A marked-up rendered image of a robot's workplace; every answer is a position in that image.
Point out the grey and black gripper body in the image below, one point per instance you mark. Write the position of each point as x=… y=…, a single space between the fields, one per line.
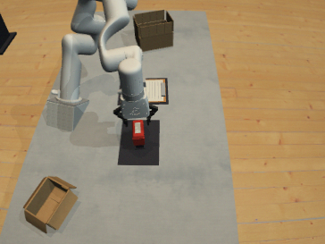
x=137 y=109

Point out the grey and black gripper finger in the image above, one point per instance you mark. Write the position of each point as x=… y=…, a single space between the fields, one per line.
x=152 y=112
x=117 y=112

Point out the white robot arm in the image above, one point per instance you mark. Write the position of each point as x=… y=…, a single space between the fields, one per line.
x=84 y=21

